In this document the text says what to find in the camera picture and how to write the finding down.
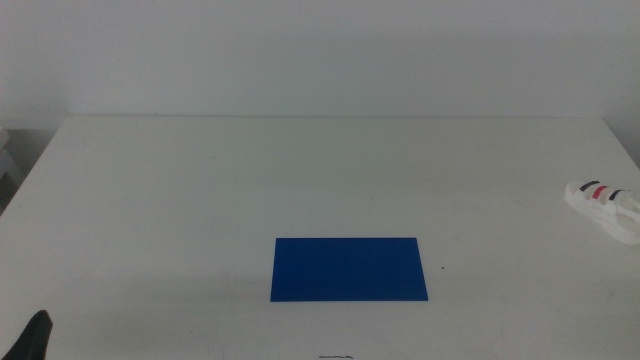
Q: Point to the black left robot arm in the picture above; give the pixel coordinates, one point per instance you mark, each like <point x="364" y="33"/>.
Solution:
<point x="32" y="340"/>

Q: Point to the blue rectangular mat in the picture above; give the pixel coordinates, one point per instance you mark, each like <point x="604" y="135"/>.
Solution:
<point x="345" y="270"/>

